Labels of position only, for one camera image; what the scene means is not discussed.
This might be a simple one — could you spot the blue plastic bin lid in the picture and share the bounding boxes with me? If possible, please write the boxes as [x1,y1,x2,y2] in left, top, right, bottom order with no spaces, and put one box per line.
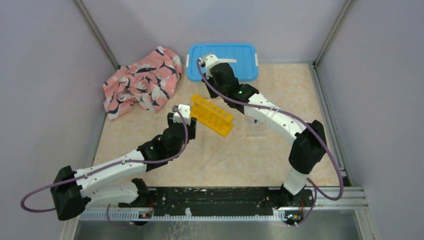
[185,42,259,82]

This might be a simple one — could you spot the clear plastic tube rack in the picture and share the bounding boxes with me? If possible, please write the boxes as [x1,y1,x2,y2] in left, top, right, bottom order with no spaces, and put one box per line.
[244,115,270,137]

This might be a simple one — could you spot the pink patterned cloth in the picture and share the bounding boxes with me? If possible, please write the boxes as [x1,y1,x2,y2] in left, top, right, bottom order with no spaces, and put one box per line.
[102,46,184,121]

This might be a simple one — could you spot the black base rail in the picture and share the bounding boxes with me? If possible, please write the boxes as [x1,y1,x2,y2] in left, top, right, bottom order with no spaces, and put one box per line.
[117,186,315,218]

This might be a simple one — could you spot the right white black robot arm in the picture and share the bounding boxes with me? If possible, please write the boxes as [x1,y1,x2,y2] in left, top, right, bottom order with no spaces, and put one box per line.
[201,62,328,196]

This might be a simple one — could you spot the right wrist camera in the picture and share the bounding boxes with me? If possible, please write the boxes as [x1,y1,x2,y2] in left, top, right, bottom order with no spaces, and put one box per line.
[200,53,220,72]

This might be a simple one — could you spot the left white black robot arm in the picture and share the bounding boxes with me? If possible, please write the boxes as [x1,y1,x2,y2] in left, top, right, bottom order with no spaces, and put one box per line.
[50,113,197,221]

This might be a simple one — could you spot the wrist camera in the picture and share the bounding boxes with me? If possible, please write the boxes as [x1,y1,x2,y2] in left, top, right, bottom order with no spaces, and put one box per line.
[200,53,220,72]
[171,104,192,126]

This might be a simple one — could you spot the yellow test tube rack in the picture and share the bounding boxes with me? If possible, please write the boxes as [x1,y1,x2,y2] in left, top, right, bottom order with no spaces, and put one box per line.
[190,94,234,138]

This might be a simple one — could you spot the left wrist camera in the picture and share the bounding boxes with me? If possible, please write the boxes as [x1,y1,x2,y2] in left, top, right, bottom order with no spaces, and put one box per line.
[171,104,192,126]

